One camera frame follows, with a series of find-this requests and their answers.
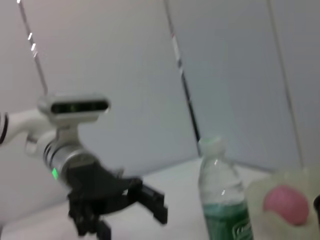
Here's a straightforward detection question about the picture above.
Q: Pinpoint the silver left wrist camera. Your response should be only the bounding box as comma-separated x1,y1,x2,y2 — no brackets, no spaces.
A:
36,92,112,145

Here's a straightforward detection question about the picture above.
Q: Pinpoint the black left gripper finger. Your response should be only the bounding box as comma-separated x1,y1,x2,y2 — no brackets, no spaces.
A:
68,199,113,240
129,181,169,224

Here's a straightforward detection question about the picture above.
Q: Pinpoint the pale green glass fruit plate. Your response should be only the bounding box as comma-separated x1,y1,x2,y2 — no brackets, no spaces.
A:
246,167,320,240

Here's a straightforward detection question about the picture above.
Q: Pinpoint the pink peach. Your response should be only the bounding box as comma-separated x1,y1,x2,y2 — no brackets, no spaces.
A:
263,184,310,226

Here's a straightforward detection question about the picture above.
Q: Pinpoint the clear water bottle green label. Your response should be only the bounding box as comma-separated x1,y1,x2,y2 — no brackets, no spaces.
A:
197,136,255,240

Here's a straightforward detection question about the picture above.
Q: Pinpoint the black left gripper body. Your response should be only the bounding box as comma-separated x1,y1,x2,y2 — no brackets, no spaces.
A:
66,161,141,215

